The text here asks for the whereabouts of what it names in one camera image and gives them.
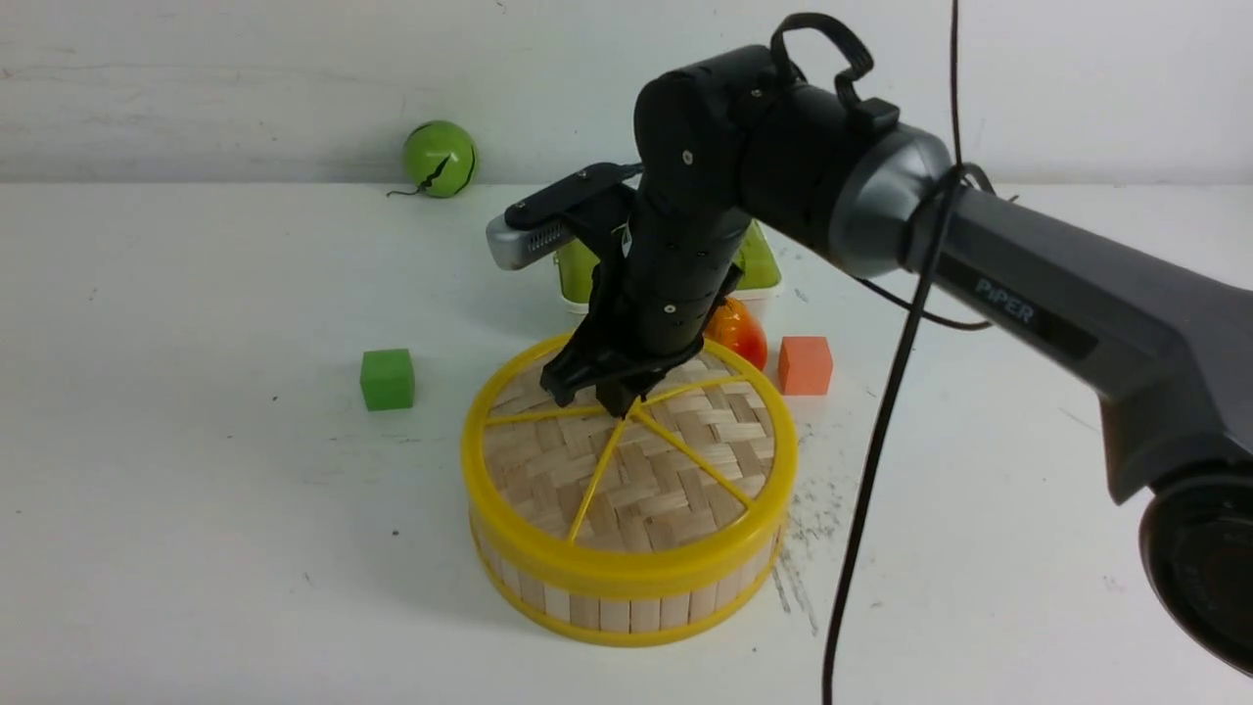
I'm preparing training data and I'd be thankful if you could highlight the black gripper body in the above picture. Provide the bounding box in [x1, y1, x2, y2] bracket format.
[538, 184, 751, 406]

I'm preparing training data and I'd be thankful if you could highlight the green toy watermelon ball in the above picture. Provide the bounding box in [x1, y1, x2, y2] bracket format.
[388, 119, 479, 198]

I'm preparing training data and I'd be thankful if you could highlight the yellow bamboo steamer basket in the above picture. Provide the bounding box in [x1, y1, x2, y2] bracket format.
[471, 516, 786, 647]

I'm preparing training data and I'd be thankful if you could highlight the green lidded storage box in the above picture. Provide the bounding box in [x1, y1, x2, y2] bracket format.
[553, 220, 784, 322]

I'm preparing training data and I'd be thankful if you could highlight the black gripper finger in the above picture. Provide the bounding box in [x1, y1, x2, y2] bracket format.
[595, 378, 647, 419]

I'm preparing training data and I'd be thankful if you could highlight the orange red toy pear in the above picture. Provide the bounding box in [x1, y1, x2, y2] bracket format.
[704, 298, 769, 371]

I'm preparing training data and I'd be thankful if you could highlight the orange foam cube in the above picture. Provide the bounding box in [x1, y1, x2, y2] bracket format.
[777, 336, 834, 397]

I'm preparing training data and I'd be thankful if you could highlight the green foam cube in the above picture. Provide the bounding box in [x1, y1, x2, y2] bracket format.
[360, 348, 416, 412]

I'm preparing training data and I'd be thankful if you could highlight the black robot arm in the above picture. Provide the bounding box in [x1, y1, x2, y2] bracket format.
[540, 13, 1252, 691]

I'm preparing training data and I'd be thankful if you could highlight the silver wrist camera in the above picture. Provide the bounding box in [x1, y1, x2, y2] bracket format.
[485, 162, 643, 270]

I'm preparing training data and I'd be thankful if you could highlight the yellow woven steamer lid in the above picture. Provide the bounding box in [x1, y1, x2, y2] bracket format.
[461, 338, 798, 601]

